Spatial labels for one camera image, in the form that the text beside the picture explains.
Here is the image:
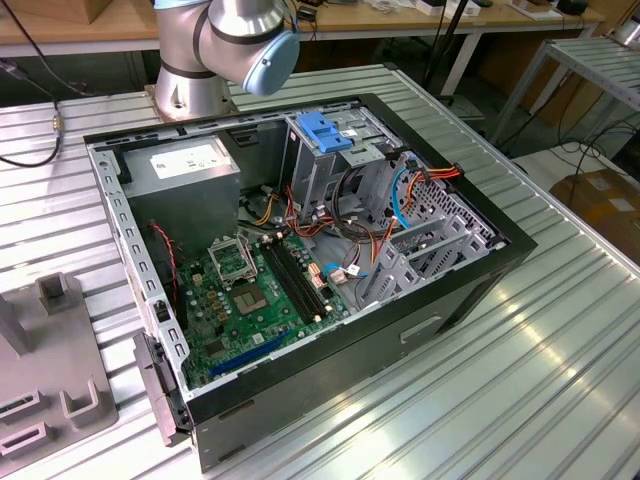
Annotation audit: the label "blue data wire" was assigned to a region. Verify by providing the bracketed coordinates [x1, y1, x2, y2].
[391, 167, 416, 231]

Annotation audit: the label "orange red power wire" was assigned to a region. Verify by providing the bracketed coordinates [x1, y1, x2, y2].
[405, 166, 465, 202]

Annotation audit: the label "metal disk bay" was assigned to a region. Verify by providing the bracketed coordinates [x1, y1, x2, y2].
[354, 214, 506, 314]

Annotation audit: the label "black RAM slot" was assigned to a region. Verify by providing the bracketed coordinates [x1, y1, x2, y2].
[269, 242, 320, 322]
[283, 238, 333, 315]
[262, 243, 313, 324]
[276, 240, 327, 318]

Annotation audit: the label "metal optical drive cage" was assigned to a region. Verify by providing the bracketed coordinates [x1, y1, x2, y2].
[279, 102, 406, 221]

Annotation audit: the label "CPU socket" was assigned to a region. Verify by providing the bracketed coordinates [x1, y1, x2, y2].
[230, 284, 271, 317]

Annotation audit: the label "metal socket cover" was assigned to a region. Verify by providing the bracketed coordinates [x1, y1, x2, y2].
[207, 234, 259, 288]

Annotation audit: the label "green motherboard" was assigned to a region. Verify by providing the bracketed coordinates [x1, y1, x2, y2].
[174, 232, 351, 391]

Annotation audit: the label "blue expansion slot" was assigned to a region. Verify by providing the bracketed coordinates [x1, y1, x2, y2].
[208, 327, 294, 379]

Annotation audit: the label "grey power supply unit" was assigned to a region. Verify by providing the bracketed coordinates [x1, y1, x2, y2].
[119, 134, 242, 259]

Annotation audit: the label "black open PC case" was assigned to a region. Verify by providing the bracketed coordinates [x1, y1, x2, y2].
[82, 92, 539, 474]

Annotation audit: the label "black case fan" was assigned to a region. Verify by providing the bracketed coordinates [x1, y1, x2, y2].
[148, 224, 189, 331]

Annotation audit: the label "grey plastic case panel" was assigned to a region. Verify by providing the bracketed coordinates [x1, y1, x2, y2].
[132, 332, 194, 447]

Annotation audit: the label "black stand pole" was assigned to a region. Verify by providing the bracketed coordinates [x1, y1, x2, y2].
[423, 0, 474, 96]

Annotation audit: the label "brown cardboard box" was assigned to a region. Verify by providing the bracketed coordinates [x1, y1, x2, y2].
[549, 168, 640, 261]

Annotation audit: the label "grey parts rack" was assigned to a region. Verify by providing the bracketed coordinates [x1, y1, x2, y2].
[0, 272, 120, 464]

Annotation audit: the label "small brown box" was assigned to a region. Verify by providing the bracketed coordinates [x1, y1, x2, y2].
[81, 0, 115, 25]

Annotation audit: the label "metal slat side table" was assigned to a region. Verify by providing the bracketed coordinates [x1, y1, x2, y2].
[492, 37, 640, 146]

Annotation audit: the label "orange red wire bundle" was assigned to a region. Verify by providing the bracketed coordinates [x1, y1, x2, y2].
[282, 184, 401, 274]

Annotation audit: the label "white plug thin wires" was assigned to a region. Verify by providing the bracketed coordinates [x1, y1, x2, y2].
[329, 264, 369, 286]

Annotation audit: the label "black wire loop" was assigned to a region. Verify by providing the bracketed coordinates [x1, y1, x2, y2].
[332, 167, 396, 246]

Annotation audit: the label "yellow orange wires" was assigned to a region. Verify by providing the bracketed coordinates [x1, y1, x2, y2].
[253, 193, 277, 226]

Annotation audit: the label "blue plastic drive bracket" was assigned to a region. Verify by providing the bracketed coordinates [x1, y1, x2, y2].
[295, 112, 355, 155]

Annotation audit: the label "red black fan wire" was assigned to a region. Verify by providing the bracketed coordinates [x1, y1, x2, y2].
[149, 222, 180, 301]

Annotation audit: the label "wooden desk white frame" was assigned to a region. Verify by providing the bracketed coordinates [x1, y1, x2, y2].
[0, 0, 606, 96]

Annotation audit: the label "black cable metal connector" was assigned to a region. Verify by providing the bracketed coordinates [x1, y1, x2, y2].
[0, 0, 65, 169]

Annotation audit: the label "black camera cable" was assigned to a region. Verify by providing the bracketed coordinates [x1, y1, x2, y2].
[0, 58, 96, 97]

